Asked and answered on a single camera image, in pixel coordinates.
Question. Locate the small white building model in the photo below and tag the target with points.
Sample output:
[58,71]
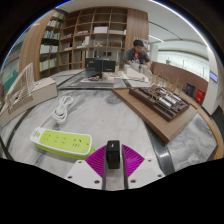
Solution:
[135,75]

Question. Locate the black box building model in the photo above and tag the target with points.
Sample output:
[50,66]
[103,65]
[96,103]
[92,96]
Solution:
[96,66]

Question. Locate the dark brown architectural model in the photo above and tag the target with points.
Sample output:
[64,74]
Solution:
[163,101]

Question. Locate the person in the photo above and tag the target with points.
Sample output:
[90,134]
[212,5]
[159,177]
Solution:
[135,56]

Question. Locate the black bin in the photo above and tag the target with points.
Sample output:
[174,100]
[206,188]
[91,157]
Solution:
[189,90]

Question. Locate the white architectural model, beige base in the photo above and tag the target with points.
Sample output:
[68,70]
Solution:
[40,91]

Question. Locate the red bin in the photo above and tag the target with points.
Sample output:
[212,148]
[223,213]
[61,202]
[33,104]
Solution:
[200,96]

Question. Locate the white and green power strip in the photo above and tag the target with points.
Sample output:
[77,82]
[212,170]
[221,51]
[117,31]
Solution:
[63,141]

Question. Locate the wooden shelf unit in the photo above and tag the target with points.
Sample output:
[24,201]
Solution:
[83,33]

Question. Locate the wall screen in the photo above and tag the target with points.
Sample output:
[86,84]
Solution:
[213,76]

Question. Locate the black charger block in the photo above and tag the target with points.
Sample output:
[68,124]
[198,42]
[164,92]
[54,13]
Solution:
[113,153]

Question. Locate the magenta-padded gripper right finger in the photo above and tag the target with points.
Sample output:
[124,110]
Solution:
[133,163]

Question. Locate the wooden base board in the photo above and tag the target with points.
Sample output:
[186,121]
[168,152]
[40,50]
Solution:
[163,125]

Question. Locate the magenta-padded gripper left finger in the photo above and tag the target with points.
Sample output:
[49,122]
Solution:
[95,163]

